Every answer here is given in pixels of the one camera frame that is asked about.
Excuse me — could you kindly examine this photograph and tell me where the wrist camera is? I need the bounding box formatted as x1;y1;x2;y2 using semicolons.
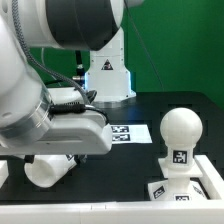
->
46;87;98;108

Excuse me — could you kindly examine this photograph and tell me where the white lamp shade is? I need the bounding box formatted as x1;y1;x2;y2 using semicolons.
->
24;155;77;188

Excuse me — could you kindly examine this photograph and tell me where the white frame wall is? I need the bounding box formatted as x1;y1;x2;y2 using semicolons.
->
0;155;224;224

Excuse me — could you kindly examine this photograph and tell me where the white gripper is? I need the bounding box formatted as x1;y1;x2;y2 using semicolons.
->
0;111;112;164

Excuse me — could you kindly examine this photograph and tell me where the white lamp bulb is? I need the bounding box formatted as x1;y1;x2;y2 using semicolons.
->
160;108;203;170

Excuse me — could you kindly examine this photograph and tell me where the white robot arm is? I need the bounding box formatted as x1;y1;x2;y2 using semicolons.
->
0;0;144;157

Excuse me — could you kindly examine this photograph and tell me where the white marker sheet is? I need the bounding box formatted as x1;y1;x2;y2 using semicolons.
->
111;124;152;144

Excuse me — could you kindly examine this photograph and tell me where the white lamp base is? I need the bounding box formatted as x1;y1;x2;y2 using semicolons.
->
148;158;207;201

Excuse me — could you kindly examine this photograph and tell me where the black camera pole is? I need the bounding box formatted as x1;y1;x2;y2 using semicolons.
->
75;51;85;78

